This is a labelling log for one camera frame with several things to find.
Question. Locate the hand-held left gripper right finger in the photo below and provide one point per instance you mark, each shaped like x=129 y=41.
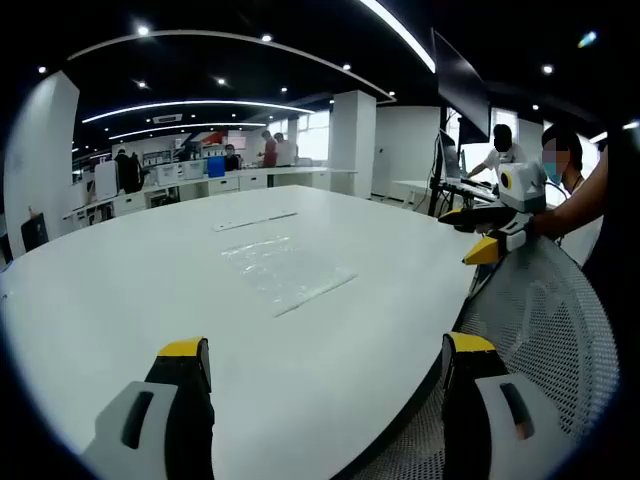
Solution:
x=480 y=430

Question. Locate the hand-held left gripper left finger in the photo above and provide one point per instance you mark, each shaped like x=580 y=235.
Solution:
x=165 y=430

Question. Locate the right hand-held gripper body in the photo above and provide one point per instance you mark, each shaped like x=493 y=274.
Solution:
x=525 y=187

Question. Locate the large clear food packaging bag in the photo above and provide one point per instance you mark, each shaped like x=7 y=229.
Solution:
x=287 y=272

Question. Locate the desktop monitor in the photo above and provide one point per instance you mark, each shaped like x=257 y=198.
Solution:
x=446 y=157

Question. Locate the white desk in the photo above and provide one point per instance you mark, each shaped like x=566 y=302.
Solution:
x=412 y=190

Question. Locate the grey mesh chair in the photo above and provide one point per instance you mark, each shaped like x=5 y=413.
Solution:
x=540 y=320

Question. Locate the large black hanging screen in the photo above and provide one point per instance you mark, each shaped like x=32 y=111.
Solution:
x=460 y=85

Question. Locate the black chair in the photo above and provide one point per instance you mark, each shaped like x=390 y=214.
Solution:
x=35 y=232

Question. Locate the long white counter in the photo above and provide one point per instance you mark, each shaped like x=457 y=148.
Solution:
x=225 y=185

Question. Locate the white appliance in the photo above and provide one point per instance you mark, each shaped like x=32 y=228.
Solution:
x=106 y=182

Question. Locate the white storage box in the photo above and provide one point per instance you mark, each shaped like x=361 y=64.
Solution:
x=182 y=172

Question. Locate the blue box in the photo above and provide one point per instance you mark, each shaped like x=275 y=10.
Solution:
x=216 y=168

